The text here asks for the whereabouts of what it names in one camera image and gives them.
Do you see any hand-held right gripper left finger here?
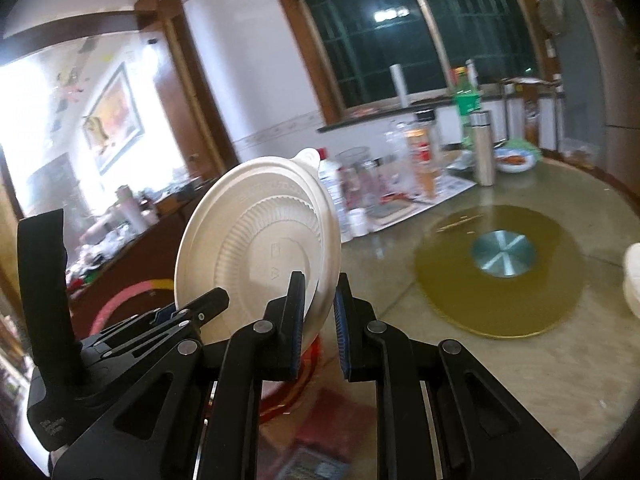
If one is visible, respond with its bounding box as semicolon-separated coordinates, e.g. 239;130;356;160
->
52;271;307;480

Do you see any white disposable bowl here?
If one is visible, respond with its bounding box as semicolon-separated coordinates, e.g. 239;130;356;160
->
622;242;640;318

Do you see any white lotion tube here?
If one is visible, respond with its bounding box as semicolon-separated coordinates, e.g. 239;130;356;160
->
316;147;348;236

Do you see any orange bottle in bag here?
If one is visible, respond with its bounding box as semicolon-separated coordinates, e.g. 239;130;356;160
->
407;127;443;201

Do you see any green plastic bottle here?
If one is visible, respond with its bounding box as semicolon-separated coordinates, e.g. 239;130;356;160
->
452;66;482;151

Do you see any silver refrigerator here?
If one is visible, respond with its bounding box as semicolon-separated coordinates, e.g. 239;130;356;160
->
537;0;640;156

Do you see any stainless steel thermos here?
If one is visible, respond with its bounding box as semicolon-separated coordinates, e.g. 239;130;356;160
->
470;110;497;186

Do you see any round gold turntable mat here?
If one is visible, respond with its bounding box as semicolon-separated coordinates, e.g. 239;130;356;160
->
414;205;585;338

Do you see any clear plastic pitcher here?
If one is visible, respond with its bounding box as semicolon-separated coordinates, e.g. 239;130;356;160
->
335;147;378;211

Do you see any red flat packet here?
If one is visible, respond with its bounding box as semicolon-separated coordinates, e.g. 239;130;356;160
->
295;385;381;480

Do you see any round metal turntable disc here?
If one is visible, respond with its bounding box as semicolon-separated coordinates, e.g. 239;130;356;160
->
472;230;538;278

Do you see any cluttered wooden sideboard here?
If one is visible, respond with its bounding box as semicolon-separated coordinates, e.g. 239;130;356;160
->
65;175;216;321

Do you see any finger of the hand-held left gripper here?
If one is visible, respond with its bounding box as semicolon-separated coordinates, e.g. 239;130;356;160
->
95;287;231;350

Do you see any patterned bowl with food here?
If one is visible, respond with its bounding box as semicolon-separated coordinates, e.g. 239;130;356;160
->
492;146;538;175

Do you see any dark book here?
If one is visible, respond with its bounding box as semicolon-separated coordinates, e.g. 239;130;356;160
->
372;200;416;223

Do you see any pink and yellow ring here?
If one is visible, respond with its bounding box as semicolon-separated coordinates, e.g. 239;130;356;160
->
90;277;176;341

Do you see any wooden framed window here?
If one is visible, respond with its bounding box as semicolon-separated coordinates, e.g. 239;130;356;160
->
262;0;551;126

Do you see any cream ribbed disposable bowl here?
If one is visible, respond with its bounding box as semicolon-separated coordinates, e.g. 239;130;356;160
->
173;147;342;346

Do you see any gold chopstick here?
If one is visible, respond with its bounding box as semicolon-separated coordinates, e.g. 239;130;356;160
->
435;215;483;233

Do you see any small white cup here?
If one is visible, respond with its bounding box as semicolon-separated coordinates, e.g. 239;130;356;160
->
348;208;370;238

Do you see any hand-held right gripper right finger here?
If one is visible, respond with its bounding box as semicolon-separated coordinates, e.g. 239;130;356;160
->
334;272;583;480

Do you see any framed wall picture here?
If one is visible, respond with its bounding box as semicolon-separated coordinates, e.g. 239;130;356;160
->
82;62;146;176

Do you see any white paper roll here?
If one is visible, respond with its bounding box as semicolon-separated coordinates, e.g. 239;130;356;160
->
391;64;411;110

